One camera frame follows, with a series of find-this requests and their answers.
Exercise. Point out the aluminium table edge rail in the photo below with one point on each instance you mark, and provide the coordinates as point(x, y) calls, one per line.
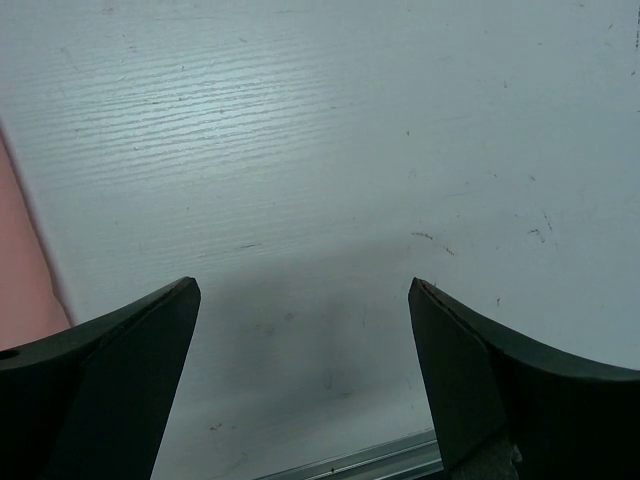
point(412, 457)

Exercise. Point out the pink t shirt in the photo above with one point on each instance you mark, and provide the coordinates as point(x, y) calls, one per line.
point(30, 309)

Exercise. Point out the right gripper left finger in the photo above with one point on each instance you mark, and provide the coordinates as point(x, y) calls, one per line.
point(93, 401)

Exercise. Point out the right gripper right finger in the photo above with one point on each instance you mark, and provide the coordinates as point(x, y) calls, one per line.
point(505, 406)

